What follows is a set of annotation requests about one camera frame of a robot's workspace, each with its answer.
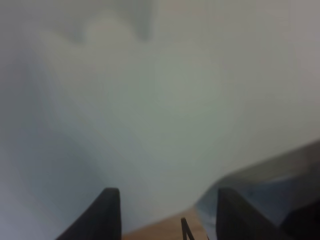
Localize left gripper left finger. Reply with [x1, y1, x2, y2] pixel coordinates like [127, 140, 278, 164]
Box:
[58, 188, 122, 240]

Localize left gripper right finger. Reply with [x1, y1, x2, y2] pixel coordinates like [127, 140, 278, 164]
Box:
[216, 188, 288, 240]

